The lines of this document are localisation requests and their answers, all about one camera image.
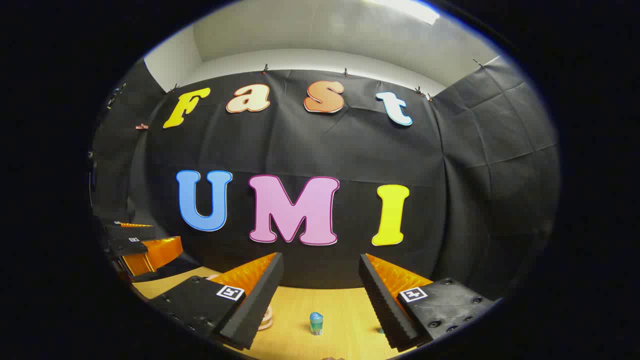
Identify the copper clip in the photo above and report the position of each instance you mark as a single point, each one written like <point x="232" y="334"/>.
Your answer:
<point x="142" y="127"/>

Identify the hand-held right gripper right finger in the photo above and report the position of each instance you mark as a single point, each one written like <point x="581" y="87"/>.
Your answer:
<point x="382" y="305"/>

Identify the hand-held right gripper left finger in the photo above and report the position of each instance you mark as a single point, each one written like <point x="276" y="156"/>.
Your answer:
<point x="257" y="300"/>

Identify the small blue green bottle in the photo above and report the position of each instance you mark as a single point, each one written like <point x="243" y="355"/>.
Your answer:
<point x="316" y="325"/>

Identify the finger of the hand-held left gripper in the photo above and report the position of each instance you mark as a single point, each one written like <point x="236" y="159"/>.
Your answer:
<point x="155" y="252"/>
<point x="130" y="232"/>

